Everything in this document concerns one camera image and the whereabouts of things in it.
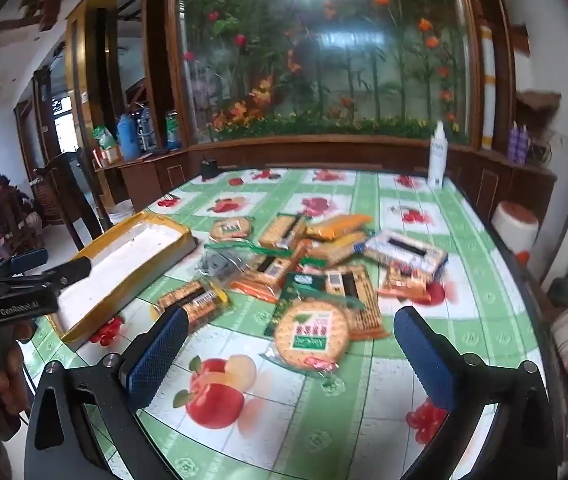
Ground small black round object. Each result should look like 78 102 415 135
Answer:
200 156 221 182

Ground green label bottle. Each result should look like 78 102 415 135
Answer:
165 110 183 151

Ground orange cracker packet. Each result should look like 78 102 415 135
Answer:
376 265 437 306
259 212 307 251
231 240 309 303

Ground grey clear packet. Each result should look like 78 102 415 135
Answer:
196 242 255 286

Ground glass flower display cabinet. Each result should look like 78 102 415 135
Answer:
144 0 485 148

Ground dark green biscuit packet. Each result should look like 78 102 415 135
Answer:
264 271 329 336

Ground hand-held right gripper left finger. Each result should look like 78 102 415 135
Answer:
24 304 192 480

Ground white stool with red top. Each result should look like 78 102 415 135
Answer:
491 201 540 256

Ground dark figurine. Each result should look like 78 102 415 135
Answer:
546 259 568 308

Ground blue white biscuit packet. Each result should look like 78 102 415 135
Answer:
364 229 450 283

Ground white spray bottle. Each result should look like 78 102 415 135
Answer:
426 121 450 188

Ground blue thermos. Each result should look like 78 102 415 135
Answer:
116 114 140 160

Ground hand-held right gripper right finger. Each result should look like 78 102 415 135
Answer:
394 306 562 480

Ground dark wooden chair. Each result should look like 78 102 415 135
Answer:
34 149 114 251

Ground green fruit print tablecloth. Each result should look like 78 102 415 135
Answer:
16 167 545 480

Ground green white bag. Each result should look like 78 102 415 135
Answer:
92 126 117 153

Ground brown cracker packet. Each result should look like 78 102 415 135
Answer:
321 265 389 341
156 280 229 333

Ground yellow rectangular tray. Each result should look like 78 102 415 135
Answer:
56 211 199 352

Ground white yellow striped roll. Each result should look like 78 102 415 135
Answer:
479 20 497 150

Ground yellow biscuit packet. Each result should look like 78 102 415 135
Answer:
314 232 369 266
306 213 373 241

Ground low wooden cabinet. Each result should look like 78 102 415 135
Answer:
94 132 560 221

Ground round cracker packet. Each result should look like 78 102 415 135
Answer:
209 216 255 242
259 296 352 378

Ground purple bottles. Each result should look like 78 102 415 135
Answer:
509 122 530 165

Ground grey thermos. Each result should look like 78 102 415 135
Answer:
136 107 157 153

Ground white bucket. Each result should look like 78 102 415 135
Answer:
106 199 135 226

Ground small cardboard box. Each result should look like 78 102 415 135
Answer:
94 146 122 166

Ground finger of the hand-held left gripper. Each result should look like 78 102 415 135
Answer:
24 257 93 293
0 248 48 281

